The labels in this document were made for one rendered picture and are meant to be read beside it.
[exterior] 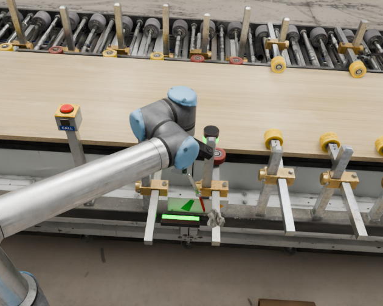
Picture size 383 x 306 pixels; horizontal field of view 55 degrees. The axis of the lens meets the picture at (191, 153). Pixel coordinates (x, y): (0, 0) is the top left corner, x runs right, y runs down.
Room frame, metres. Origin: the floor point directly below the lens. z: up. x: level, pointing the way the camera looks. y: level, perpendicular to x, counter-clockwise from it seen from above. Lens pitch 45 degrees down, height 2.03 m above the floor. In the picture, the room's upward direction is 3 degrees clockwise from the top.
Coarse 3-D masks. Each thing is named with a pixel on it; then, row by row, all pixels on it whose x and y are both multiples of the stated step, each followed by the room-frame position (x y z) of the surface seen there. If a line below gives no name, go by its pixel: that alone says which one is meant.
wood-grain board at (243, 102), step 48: (0, 96) 1.46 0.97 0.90; (48, 96) 1.48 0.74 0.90; (96, 96) 1.51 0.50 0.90; (144, 96) 1.53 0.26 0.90; (240, 96) 1.58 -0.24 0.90; (288, 96) 1.61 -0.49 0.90; (336, 96) 1.63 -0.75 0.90; (96, 144) 1.18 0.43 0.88; (240, 144) 1.21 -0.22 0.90; (288, 144) 1.23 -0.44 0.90
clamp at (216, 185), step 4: (212, 180) 1.01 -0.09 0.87; (216, 180) 1.01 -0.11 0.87; (220, 180) 1.01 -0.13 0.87; (196, 184) 0.99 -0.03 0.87; (200, 184) 0.99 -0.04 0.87; (212, 184) 0.99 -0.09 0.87; (216, 184) 0.99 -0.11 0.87; (220, 184) 0.99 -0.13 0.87; (200, 188) 0.97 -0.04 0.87; (204, 188) 0.97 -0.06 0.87; (208, 188) 0.97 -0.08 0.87; (212, 188) 0.97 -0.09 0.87; (216, 188) 0.97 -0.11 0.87; (220, 188) 0.97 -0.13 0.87; (224, 188) 0.97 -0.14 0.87; (204, 192) 0.97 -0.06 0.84; (208, 192) 0.97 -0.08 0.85; (220, 192) 0.96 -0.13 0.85; (224, 192) 0.96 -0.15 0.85; (220, 196) 0.96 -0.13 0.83; (224, 196) 0.96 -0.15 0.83
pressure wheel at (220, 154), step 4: (216, 148) 1.17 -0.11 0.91; (220, 148) 1.17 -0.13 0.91; (216, 152) 1.14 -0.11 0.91; (220, 152) 1.15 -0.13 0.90; (224, 152) 1.14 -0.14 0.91; (216, 156) 1.12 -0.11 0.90; (220, 156) 1.12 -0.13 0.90; (224, 156) 1.12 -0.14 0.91; (216, 160) 1.10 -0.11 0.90; (220, 160) 1.10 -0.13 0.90; (224, 160) 1.12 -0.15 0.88; (216, 164) 1.10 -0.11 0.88; (220, 164) 1.10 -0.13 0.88
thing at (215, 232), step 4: (216, 168) 1.09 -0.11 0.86; (216, 172) 1.07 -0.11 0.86; (212, 176) 1.04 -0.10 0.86; (216, 176) 1.05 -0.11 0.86; (212, 192) 0.95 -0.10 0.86; (216, 192) 0.96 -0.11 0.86; (212, 196) 0.94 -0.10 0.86; (216, 196) 0.94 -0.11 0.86; (212, 200) 0.91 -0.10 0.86; (216, 200) 0.91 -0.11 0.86; (212, 204) 0.90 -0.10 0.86; (216, 204) 0.90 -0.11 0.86; (212, 208) 0.87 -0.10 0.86; (216, 208) 0.88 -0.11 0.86; (212, 228) 0.78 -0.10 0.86; (216, 228) 0.78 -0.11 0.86; (212, 232) 0.77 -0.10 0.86; (216, 232) 0.77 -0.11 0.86; (212, 236) 0.75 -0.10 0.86; (216, 236) 0.75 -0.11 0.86; (212, 240) 0.73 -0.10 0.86; (216, 240) 0.73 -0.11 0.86; (212, 244) 0.73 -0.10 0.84; (216, 244) 0.73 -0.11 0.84
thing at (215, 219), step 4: (212, 212) 0.85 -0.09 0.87; (216, 212) 0.84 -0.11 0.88; (212, 216) 0.83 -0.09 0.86; (216, 216) 0.82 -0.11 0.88; (220, 216) 0.83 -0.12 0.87; (208, 220) 0.81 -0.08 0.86; (212, 220) 0.81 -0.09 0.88; (216, 220) 0.81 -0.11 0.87; (220, 220) 0.81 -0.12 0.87; (224, 220) 0.82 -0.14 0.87; (208, 224) 0.80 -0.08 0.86; (212, 224) 0.79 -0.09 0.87; (216, 224) 0.80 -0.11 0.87; (220, 224) 0.80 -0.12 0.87
